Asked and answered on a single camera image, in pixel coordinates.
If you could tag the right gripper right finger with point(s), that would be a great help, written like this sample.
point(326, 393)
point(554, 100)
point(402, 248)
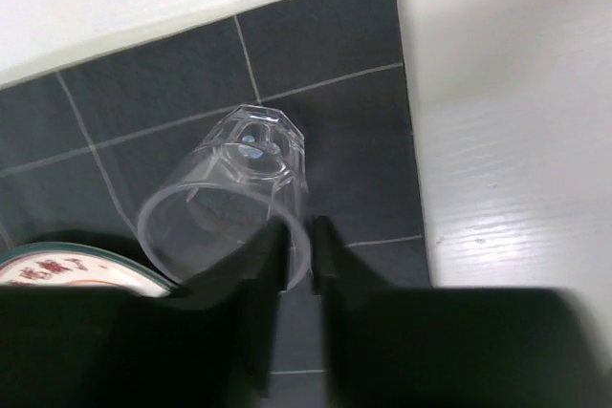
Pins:
point(388, 346)

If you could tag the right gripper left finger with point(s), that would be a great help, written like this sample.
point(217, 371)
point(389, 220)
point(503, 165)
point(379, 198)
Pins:
point(208, 343)

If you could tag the orange patterned round plate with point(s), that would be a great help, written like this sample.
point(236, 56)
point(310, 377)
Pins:
point(72, 265)

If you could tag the clear plastic cup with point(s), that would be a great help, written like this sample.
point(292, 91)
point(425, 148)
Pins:
point(248, 169)

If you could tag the dark checked cloth napkin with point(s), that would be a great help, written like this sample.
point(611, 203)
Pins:
point(83, 147)

